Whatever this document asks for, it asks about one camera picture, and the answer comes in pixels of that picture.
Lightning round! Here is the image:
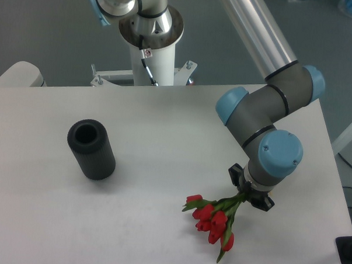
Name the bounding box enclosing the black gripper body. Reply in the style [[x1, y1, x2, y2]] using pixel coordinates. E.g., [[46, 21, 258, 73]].
[[239, 178, 267, 200]]

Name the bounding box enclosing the black ribbed vase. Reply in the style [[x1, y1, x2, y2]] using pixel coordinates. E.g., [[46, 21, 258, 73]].
[[67, 119, 116, 180]]

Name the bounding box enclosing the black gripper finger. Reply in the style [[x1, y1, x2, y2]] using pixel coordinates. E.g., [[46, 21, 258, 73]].
[[248, 194, 274, 211], [228, 164, 245, 187]]

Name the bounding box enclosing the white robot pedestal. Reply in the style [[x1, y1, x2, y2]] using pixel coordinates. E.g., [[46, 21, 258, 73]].
[[89, 4, 200, 91]]

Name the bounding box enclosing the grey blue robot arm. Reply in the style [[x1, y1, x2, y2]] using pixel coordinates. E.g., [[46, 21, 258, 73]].
[[90, 0, 325, 211]]

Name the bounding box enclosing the white furniture piece right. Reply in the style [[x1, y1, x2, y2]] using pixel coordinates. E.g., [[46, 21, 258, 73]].
[[332, 122, 352, 156]]

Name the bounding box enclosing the red tulip bouquet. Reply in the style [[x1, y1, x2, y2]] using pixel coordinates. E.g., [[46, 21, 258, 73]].
[[182, 193, 247, 263]]

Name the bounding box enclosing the white chair back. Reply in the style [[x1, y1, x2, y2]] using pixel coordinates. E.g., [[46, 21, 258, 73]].
[[0, 61, 47, 88]]

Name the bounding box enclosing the black device at table edge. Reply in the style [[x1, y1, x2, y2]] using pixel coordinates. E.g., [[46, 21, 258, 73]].
[[336, 236, 352, 264]]

